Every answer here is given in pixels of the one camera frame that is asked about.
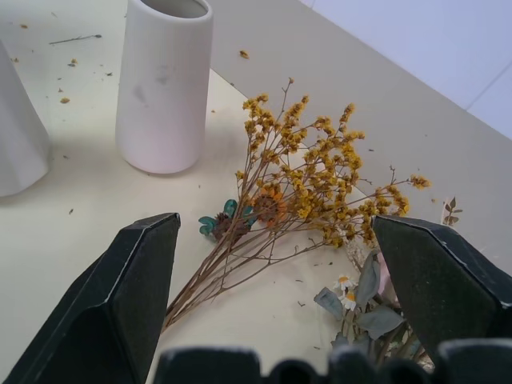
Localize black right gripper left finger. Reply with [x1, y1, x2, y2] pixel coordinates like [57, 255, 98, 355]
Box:
[3, 212, 182, 384]

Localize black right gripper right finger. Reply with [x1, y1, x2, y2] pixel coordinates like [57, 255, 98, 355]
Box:
[370, 214, 512, 371]

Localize teal and orange dried flowers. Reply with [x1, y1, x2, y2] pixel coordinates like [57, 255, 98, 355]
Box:
[198, 187, 288, 243]

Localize white faceted ceramic vase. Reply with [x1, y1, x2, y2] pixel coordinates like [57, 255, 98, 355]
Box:
[0, 39, 52, 198]

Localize white cylindrical ceramic vase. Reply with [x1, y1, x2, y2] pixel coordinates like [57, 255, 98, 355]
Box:
[114, 0, 214, 175]

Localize daisy and grey leaf bouquet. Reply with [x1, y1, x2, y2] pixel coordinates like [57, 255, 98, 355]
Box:
[313, 235, 437, 373]

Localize small dried leaf sprig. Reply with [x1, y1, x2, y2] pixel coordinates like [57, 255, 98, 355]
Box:
[442, 196, 464, 227]

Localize yellow dried flower bunch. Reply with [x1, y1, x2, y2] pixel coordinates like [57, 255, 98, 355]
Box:
[162, 78, 432, 333]

